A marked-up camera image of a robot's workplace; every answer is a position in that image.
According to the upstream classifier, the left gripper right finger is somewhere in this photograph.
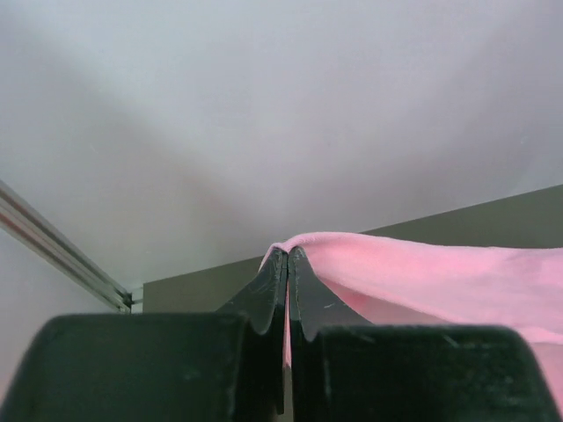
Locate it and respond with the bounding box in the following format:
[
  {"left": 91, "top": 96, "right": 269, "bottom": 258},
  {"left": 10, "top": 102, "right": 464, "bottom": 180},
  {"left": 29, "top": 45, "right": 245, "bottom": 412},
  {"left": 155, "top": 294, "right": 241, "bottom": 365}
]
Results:
[{"left": 287, "top": 247, "right": 561, "bottom": 421}]

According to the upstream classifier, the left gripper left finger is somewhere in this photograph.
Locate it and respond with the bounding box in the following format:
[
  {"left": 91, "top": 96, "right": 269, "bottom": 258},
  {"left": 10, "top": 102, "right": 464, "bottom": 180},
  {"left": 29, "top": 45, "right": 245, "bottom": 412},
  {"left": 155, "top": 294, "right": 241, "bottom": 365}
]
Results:
[{"left": 1, "top": 250, "right": 288, "bottom": 421}]

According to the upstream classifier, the pink t shirt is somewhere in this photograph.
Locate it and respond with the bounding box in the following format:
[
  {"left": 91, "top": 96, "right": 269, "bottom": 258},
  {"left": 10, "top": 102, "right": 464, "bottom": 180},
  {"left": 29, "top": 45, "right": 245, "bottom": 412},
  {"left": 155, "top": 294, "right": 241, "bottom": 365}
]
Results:
[{"left": 275, "top": 232, "right": 562, "bottom": 370}]

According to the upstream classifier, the left aluminium frame post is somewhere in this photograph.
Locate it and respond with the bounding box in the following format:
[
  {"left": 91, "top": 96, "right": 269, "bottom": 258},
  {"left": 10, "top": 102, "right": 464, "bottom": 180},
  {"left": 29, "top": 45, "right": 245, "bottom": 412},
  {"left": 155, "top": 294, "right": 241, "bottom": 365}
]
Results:
[{"left": 1, "top": 183, "right": 134, "bottom": 314}]

